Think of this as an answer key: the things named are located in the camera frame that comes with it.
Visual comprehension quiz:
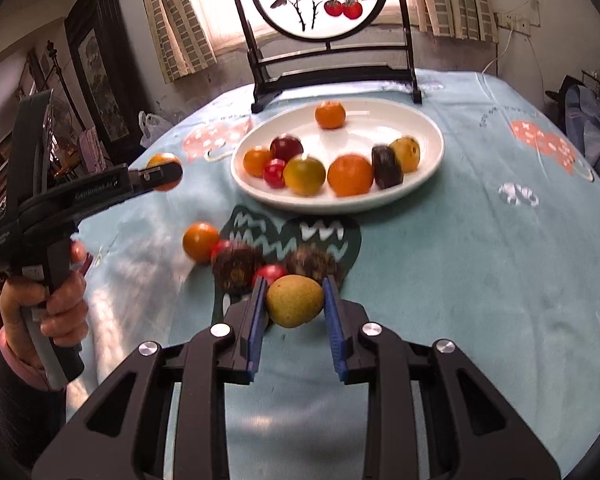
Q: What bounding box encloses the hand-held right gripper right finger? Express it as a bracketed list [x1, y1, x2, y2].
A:
[321, 275, 563, 480]

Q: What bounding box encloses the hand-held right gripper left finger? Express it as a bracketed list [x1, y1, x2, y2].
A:
[32, 275, 271, 480]

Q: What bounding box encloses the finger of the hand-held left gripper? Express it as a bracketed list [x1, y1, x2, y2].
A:
[128, 160, 184, 194]

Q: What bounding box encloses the small orange citrus fruit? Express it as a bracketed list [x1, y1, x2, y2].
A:
[182, 222, 221, 263]
[243, 146, 273, 178]
[146, 153, 184, 192]

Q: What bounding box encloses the small yellow-green fruit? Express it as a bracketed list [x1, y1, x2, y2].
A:
[266, 275, 326, 329]

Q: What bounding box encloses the red cherry tomato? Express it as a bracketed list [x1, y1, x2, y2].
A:
[263, 158, 287, 188]
[251, 263, 290, 286]

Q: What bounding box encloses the dark red plum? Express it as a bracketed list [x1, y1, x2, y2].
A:
[270, 134, 305, 163]

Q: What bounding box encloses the yellow-orange citrus fruit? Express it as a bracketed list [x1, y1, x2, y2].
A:
[283, 155, 327, 197]

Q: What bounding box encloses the orange tangerine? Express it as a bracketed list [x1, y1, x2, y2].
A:
[314, 101, 347, 130]
[327, 154, 375, 197]

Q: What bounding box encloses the dark water chestnut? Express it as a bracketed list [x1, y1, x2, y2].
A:
[371, 145, 405, 190]
[212, 241, 266, 296]
[285, 245, 338, 283]

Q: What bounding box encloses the yellow speckled plum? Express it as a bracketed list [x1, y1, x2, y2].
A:
[389, 136, 422, 173]

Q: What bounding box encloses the white oval plate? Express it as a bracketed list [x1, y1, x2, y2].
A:
[230, 98, 446, 213]

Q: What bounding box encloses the person's left forearm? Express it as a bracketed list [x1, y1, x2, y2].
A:
[0, 330, 68, 480]

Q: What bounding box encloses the person's left hand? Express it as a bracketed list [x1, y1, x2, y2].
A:
[0, 240, 90, 363]

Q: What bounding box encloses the white plastic bag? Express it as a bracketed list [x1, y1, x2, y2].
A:
[139, 110, 178, 148]

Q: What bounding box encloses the pink hanging cloth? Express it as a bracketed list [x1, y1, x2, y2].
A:
[77, 127, 106, 171]

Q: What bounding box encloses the beige striped curtain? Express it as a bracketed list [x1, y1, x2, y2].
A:
[410, 0, 498, 43]
[137, 0, 218, 83]

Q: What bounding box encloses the blue clothes pile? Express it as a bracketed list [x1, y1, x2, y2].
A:
[545, 75, 600, 181]

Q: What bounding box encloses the white wall socket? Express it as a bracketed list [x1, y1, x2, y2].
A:
[495, 10, 531, 36]

